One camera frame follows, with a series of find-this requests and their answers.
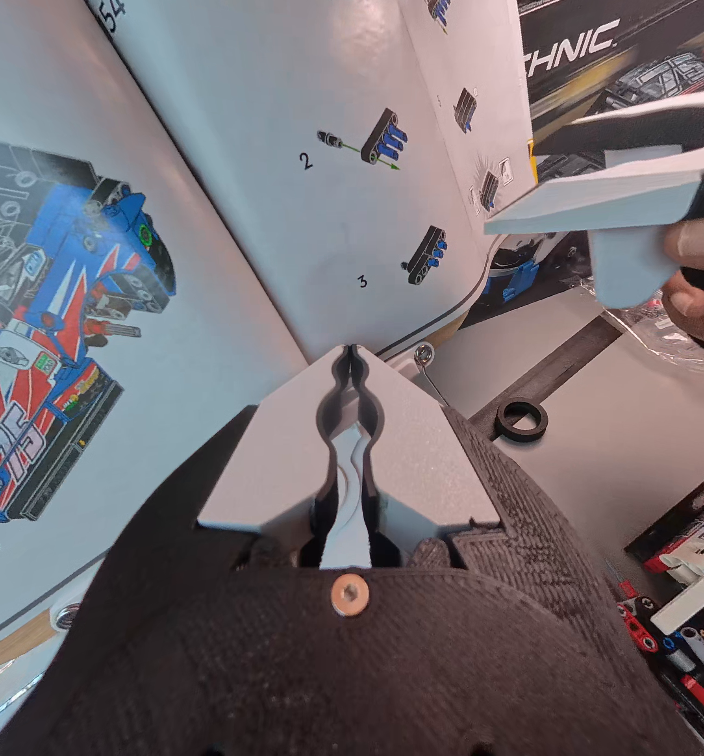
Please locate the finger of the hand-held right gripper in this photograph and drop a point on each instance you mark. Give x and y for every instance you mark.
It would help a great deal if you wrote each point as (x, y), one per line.
(653, 112)
(594, 204)

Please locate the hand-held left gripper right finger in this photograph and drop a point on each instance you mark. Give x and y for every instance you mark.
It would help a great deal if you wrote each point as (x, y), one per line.
(434, 472)

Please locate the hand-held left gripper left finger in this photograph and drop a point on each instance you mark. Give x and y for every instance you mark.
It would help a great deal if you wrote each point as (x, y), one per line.
(269, 466)

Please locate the toy car building manual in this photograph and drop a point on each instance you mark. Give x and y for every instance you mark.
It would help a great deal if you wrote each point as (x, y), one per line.
(240, 177)

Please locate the grey desk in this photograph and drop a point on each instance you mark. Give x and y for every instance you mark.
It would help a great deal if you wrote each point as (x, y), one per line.
(594, 443)

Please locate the person's right hand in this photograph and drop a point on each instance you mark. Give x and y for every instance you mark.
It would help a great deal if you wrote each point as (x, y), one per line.
(700, 307)

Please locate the black toy car set box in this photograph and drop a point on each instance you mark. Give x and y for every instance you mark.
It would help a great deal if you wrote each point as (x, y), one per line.
(623, 71)

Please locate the white book stand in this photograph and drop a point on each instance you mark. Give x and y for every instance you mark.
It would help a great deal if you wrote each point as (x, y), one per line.
(440, 334)

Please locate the clear plastic parts bag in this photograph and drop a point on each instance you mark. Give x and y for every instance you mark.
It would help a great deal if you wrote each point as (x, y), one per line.
(653, 339)

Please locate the black flat strip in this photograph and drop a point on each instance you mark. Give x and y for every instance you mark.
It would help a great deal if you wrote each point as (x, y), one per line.
(564, 363)

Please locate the partly built toy brick car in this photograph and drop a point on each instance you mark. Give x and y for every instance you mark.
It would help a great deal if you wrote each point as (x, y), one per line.
(688, 561)

